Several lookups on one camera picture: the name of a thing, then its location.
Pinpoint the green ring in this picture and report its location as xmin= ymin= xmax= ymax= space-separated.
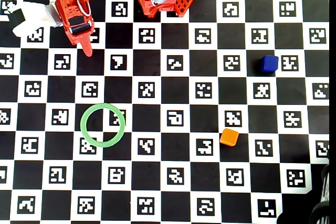
xmin=80 ymin=102 xmax=126 ymax=148

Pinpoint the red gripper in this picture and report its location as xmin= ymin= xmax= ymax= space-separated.
xmin=55 ymin=0 xmax=95 ymax=58

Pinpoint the orange cube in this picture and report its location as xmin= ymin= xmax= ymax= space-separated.
xmin=219 ymin=127 xmax=240 ymax=147

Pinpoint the blue cube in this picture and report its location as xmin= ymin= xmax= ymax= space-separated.
xmin=260 ymin=55 xmax=279 ymax=73

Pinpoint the black white marker board mat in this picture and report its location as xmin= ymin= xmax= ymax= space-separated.
xmin=0 ymin=0 xmax=330 ymax=224

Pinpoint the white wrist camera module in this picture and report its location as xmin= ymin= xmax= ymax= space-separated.
xmin=7 ymin=0 xmax=64 ymax=38

